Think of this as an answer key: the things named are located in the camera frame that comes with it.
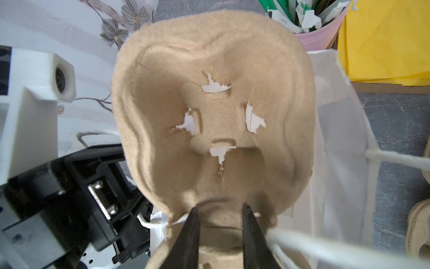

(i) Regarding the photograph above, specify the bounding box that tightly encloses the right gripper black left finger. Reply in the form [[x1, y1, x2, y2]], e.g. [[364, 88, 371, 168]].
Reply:
[[159, 207, 200, 269]]

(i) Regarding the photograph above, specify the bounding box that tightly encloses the yellow napkins stack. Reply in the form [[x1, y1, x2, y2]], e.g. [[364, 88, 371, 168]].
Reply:
[[338, 1, 430, 86]]

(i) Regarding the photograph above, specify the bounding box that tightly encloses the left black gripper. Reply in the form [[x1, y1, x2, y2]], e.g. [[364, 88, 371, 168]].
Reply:
[[1, 144, 153, 269]]

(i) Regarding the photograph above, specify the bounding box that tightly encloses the white patterned paper bag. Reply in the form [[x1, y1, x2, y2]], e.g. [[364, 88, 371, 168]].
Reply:
[[77, 48, 430, 269]]

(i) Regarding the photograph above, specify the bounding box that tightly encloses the pink cup holder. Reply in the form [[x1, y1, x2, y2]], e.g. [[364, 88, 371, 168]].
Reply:
[[295, 4, 350, 51]]

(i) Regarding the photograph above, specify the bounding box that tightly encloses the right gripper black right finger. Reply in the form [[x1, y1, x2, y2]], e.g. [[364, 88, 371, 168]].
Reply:
[[243, 203, 281, 269]]

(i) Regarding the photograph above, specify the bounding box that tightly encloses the green white straws bundle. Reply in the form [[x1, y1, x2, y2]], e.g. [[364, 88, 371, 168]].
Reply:
[[259, 0, 356, 34]]

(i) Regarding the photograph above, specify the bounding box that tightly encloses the brown cardboard napkin box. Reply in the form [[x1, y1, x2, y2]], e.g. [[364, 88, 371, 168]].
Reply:
[[330, 33, 430, 95]]

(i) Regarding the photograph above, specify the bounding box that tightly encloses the brown pulp carrier top piece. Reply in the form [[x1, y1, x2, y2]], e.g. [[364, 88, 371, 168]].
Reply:
[[112, 10, 316, 269]]

